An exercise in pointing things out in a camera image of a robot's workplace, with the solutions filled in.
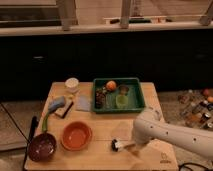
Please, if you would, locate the dark brown food pile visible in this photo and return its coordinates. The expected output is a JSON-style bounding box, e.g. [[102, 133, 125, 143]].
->
[[95, 88, 107, 109]]

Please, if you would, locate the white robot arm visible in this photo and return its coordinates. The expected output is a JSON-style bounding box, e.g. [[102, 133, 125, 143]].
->
[[132, 108, 213, 160]]

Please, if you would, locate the orange fruit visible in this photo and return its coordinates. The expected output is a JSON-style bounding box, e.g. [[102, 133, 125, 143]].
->
[[106, 80, 117, 91]]

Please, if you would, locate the green plastic tray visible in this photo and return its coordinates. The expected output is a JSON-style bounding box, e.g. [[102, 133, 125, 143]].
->
[[91, 77, 145, 113]]

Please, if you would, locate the black cable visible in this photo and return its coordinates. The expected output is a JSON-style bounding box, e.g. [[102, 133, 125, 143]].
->
[[178, 162, 213, 171]]

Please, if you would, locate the white cup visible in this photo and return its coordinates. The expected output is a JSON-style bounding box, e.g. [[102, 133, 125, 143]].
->
[[65, 78, 79, 93]]

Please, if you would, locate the red orange bowl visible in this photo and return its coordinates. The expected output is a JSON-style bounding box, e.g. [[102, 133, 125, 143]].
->
[[61, 121, 92, 151]]

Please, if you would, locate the small green cup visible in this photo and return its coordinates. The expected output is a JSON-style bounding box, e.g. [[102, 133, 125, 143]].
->
[[116, 95, 128, 109]]

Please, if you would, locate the dark purple bowl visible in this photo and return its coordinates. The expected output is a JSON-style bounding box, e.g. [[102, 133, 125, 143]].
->
[[28, 133, 56, 162]]

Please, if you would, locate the white dish brush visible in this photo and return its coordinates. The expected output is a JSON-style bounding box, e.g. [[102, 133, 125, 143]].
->
[[111, 139, 134, 152]]

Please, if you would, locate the grey cloth square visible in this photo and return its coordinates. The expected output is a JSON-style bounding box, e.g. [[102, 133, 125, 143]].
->
[[76, 96, 91, 112]]

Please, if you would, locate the green handled utensil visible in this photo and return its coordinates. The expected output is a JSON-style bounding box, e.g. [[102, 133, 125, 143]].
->
[[42, 112, 50, 133]]

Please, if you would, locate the wooden cutting board table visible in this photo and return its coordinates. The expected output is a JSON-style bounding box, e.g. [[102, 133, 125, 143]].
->
[[24, 82, 180, 171]]

